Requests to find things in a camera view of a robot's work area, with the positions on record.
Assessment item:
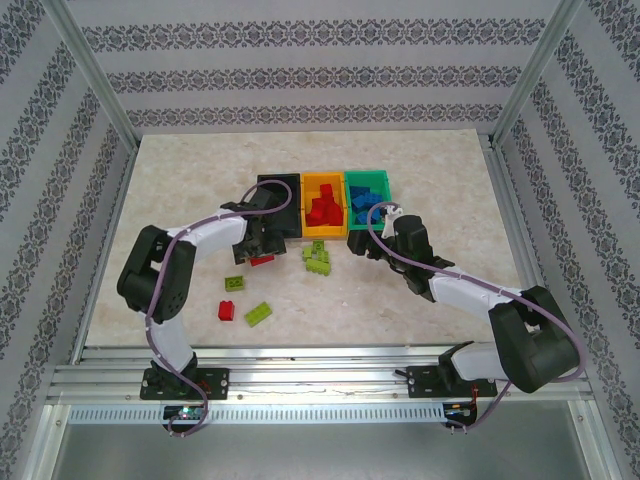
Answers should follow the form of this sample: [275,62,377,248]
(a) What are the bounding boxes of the grey metal panel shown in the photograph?
[49,422,601,480]

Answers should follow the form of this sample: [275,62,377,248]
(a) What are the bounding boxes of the aluminium mounting rail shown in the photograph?
[47,343,595,407]

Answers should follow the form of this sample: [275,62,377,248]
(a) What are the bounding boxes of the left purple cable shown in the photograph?
[144,178,295,437]

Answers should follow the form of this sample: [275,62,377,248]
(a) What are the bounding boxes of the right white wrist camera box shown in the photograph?
[380,204,404,239]

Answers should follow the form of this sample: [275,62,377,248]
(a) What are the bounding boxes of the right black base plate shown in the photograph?
[405,364,499,400]

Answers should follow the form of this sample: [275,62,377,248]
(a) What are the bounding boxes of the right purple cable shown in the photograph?
[366,201,587,435]

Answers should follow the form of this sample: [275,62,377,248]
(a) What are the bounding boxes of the purple cable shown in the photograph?
[366,201,587,435]
[144,178,295,437]

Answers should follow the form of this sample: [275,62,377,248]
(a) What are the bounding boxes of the slotted grey cable duct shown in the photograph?
[67,403,447,424]

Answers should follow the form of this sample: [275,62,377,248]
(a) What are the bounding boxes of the green plastic bin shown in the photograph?
[343,169,392,234]

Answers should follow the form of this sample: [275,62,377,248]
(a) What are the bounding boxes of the aluminium frame post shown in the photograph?
[489,0,586,149]
[42,0,141,151]

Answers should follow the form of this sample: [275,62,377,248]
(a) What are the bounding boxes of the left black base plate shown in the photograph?
[139,367,231,401]

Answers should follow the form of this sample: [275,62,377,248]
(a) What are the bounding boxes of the left small circuit board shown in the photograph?
[162,405,207,422]

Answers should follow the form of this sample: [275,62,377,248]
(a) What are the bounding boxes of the small circuit board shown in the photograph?
[444,403,479,422]
[162,405,207,422]

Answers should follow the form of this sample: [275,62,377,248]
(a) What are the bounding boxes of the aluminium side rail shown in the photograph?
[483,133,572,361]
[69,147,140,361]

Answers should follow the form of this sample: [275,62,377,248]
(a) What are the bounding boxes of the black plastic bin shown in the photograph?
[255,172,304,241]

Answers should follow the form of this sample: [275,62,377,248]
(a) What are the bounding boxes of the yellow plastic bin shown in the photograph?
[299,171,349,241]

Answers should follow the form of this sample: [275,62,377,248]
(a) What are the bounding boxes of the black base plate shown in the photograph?
[405,364,499,400]
[139,367,231,401]

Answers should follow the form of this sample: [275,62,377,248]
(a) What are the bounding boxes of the right small circuit board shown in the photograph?
[444,403,479,422]

